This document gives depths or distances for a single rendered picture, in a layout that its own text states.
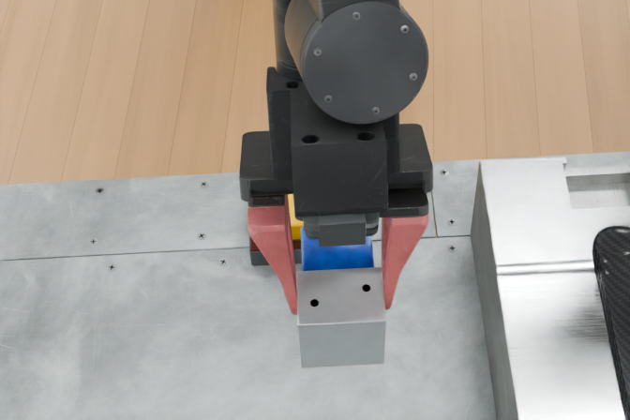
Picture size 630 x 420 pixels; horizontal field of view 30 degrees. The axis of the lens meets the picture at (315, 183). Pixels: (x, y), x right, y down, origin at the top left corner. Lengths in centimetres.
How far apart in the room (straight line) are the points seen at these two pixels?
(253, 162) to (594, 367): 26
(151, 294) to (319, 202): 36
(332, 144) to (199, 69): 49
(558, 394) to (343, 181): 26
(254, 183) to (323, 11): 14
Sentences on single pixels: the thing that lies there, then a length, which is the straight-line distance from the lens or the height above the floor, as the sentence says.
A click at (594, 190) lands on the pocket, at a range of 85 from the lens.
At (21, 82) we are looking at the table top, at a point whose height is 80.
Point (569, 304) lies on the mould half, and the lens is 77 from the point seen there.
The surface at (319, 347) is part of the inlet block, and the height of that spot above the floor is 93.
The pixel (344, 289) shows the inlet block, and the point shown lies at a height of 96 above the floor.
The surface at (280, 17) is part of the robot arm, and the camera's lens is 60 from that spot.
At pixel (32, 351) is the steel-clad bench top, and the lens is 87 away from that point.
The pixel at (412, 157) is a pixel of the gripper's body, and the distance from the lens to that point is 63.
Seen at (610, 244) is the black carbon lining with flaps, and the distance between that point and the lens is 80.
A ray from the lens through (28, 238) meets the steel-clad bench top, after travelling 92.
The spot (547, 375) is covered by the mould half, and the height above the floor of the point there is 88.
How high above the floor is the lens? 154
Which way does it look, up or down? 53 degrees down
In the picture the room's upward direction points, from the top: 3 degrees counter-clockwise
